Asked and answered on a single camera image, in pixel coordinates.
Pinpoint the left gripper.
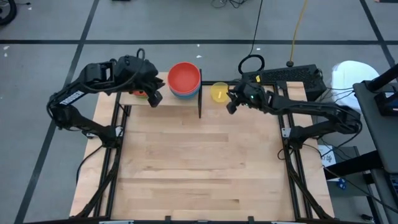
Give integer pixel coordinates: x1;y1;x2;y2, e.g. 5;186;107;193
115;55;166;108

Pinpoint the black base bar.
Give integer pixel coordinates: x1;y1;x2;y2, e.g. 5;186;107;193
323;151;385;180

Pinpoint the black pole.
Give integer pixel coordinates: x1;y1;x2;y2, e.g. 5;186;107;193
366;63;398;93

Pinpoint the large pink bowl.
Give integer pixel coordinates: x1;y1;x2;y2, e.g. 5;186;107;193
169;79;201;96

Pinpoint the black computer case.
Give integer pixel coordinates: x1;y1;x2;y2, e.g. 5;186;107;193
241;64;327;101

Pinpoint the large teal bowl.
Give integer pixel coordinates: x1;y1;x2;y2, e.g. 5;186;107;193
172;88;200;101

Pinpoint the yellow hanging cable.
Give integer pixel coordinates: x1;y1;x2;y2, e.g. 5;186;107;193
285;0;309;68

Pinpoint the black coiled cable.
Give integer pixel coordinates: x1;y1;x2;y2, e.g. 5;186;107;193
238;0;266;75

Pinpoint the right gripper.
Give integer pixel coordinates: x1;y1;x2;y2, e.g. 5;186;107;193
226;80;270;115

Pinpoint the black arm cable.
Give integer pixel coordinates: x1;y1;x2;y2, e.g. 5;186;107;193
75;144;105;185

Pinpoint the white paper sheet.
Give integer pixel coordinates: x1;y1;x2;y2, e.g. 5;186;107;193
318;144;337;164

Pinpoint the black aluminium table frame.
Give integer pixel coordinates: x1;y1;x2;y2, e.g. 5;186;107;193
70;80;335;224

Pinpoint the black bicycle wheel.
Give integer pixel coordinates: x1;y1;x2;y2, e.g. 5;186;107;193
0;0;17;27

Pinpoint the wooden shelf with black legs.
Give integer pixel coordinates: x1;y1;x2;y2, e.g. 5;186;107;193
115;67;203;119

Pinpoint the black desk device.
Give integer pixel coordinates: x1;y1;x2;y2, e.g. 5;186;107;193
374;91;398;118

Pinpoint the small yellow bowl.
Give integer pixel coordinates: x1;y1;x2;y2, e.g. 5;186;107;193
210;82;230;104

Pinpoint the black cable bundle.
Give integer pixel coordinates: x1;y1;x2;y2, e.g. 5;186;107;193
211;0;249;9

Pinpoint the grey side desk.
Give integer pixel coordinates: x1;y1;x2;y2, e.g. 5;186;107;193
353;80;398;175

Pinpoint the large blue bowl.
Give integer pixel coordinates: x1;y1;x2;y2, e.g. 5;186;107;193
170;83;201;98

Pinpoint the large coral red bowl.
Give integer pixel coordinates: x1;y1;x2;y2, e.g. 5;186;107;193
167;62;201;94

